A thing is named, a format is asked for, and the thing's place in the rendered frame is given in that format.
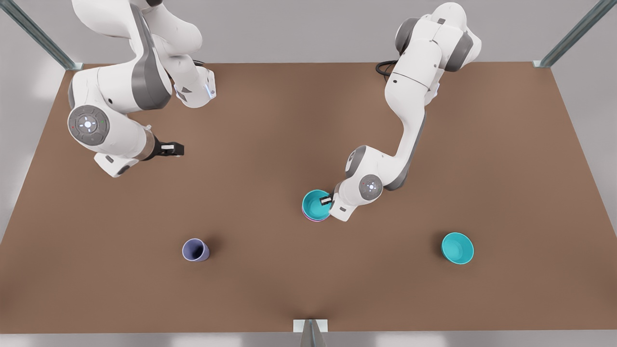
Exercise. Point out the teal blue bowl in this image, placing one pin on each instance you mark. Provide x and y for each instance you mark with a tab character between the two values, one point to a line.
457	247
314	206

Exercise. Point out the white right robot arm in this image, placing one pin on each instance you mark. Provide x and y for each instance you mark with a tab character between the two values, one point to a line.
120	86

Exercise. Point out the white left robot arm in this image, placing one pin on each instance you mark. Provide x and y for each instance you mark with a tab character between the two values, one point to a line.
409	96

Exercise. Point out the pink bowl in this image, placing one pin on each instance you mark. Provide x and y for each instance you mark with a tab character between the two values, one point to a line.
315	220

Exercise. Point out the purple cup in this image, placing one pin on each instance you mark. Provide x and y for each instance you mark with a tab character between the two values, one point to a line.
194	250

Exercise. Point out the silver frame post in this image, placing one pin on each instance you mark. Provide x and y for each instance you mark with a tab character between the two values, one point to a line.
38	34
573	34
311	332

